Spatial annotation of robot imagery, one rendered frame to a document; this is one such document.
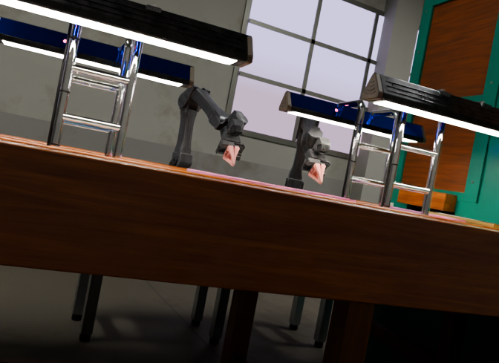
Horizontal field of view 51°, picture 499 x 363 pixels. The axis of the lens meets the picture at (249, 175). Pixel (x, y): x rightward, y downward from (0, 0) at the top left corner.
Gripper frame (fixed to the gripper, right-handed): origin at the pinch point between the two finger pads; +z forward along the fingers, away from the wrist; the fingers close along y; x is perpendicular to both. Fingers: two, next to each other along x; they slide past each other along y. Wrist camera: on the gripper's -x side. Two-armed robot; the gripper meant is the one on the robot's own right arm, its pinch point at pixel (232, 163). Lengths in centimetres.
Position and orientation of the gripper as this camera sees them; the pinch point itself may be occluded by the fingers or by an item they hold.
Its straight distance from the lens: 196.5
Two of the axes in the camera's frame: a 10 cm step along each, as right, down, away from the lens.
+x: -3.7, 7.1, 6.1
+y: 9.2, 1.7, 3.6
